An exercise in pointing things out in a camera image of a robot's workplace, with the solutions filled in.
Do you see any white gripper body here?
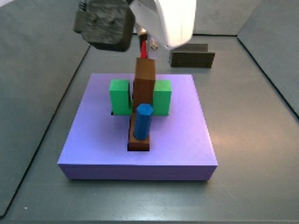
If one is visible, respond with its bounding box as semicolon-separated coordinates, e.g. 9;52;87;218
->
130;0;197;49

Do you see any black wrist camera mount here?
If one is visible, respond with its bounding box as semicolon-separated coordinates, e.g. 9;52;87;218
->
74;0;137;52

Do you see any purple base board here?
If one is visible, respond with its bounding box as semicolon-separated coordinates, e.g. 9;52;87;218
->
59;73;218;180

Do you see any blue hexagonal peg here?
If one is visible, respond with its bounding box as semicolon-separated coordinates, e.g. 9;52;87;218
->
134;103;154;140

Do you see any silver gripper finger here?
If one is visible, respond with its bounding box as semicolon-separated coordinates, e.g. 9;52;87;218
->
135;25;147;41
147;36;159;60

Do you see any green U-shaped block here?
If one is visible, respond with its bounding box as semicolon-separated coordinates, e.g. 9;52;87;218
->
109;79;173;116

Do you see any red hexagonal peg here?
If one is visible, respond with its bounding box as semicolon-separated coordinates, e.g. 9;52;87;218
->
141;40;149;59

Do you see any black angle bracket holder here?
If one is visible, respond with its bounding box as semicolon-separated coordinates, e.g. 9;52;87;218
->
170;44;215;68

